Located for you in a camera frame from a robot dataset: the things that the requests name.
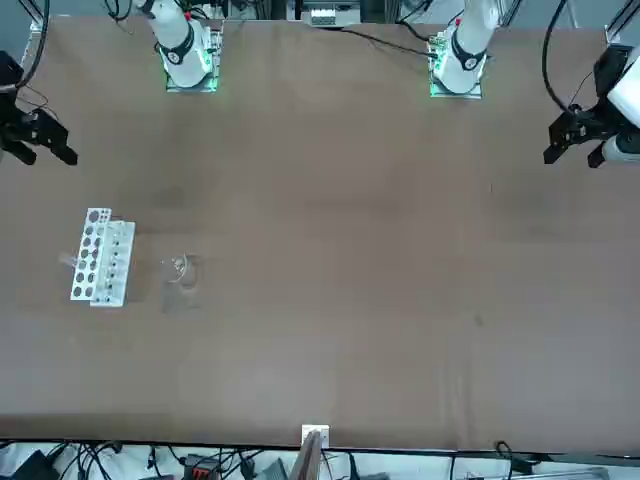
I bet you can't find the white post bracket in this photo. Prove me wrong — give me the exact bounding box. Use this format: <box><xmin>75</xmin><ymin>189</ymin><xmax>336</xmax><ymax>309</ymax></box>
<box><xmin>301</xmin><ymin>424</ymin><xmax>331</xmax><ymax>449</ymax></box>

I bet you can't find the aluminium frame profile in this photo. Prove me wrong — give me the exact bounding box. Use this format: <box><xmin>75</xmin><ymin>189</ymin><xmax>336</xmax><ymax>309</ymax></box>
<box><xmin>603</xmin><ymin>0</ymin><xmax>640</xmax><ymax>42</ymax></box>

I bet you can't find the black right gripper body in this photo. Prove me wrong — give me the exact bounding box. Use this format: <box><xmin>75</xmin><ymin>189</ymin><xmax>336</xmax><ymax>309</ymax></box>
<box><xmin>0</xmin><ymin>49</ymin><xmax>44</xmax><ymax>151</ymax></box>

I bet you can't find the black cable loop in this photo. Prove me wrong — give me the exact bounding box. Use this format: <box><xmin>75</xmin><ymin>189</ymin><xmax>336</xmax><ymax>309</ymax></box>
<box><xmin>493</xmin><ymin>439</ymin><xmax>516</xmax><ymax>469</ymax></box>

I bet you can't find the black cable across table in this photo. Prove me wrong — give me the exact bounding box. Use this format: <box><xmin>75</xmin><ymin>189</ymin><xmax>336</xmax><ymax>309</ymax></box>
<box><xmin>307</xmin><ymin>22</ymin><xmax>436</xmax><ymax>59</ymax></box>

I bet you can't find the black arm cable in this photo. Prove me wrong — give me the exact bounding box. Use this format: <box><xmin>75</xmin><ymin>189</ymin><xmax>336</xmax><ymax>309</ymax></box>
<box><xmin>542</xmin><ymin>0</ymin><xmax>576</xmax><ymax>115</ymax></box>
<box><xmin>12</xmin><ymin>0</ymin><xmax>54</xmax><ymax>94</ymax></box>

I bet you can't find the aluminium rail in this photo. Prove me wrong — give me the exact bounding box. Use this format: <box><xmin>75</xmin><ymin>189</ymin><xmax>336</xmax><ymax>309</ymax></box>
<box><xmin>542</xmin><ymin>465</ymin><xmax>612</xmax><ymax>480</ymax></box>

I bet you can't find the upright post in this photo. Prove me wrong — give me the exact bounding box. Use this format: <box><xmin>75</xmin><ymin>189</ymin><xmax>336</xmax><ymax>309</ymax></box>
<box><xmin>289</xmin><ymin>429</ymin><xmax>324</xmax><ymax>480</ymax></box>

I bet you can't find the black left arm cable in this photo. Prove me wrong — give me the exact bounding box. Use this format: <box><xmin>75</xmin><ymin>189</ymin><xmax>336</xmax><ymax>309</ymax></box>
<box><xmin>542</xmin><ymin>0</ymin><xmax>576</xmax><ymax>115</ymax></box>

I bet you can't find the white side table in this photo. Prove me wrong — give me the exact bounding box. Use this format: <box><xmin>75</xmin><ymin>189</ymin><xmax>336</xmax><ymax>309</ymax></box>
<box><xmin>0</xmin><ymin>440</ymin><xmax>640</xmax><ymax>480</ymax></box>

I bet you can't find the white test tube rack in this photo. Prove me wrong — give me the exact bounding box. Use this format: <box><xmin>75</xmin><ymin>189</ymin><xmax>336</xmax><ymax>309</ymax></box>
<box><xmin>68</xmin><ymin>207</ymin><xmax>137</xmax><ymax>308</ymax></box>

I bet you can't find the red black device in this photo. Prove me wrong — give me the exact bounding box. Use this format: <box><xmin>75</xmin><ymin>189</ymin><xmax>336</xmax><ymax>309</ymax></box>
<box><xmin>180</xmin><ymin>453</ymin><xmax>220</xmax><ymax>480</ymax></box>

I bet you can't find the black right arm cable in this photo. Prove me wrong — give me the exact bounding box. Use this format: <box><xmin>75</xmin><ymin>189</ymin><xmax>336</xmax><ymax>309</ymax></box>
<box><xmin>12</xmin><ymin>0</ymin><xmax>54</xmax><ymax>94</ymax></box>

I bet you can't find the grey power strip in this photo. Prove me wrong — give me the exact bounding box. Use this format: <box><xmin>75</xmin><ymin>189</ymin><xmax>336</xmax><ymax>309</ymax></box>
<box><xmin>302</xmin><ymin>3</ymin><xmax>362</xmax><ymax>27</ymax></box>

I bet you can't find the clear glass beaker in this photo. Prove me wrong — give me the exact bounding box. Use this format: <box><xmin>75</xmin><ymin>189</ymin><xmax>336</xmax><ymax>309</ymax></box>
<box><xmin>158</xmin><ymin>251</ymin><xmax>202</xmax><ymax>314</ymax></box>

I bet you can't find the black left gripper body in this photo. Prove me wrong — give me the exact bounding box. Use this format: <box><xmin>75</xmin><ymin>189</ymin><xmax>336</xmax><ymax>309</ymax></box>
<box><xmin>569</xmin><ymin>43</ymin><xmax>637</xmax><ymax>145</ymax></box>

